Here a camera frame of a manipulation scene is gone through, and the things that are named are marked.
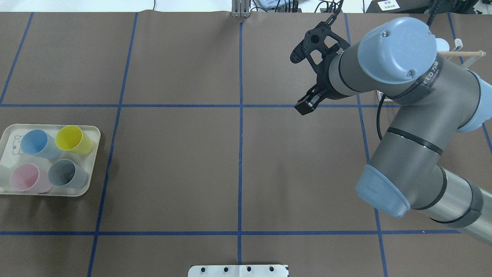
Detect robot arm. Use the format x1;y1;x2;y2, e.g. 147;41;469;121
290;15;491;244

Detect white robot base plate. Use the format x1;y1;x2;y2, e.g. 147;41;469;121
188;264;289;277

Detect grey plastic cup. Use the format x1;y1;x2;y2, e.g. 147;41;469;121
48;159;88;188

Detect aluminium frame post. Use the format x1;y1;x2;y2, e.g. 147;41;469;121
231;0;251;18

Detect yellow plastic cup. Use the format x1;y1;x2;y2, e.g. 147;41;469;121
55;125;93;155

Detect white wire cup rack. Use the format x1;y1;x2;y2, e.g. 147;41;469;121
358;33;485;105

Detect light blue plastic cup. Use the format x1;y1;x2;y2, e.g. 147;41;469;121
435;38;450;58

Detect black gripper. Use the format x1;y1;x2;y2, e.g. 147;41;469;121
294;58;348;115

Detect black labelled box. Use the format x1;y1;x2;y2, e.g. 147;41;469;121
365;0;432;14

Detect cream plastic tray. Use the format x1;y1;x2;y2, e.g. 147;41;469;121
0;124;101;197

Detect pink plastic cup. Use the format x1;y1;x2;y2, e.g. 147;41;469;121
10;163;53;194

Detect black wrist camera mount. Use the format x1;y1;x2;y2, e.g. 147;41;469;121
290;18;350;75

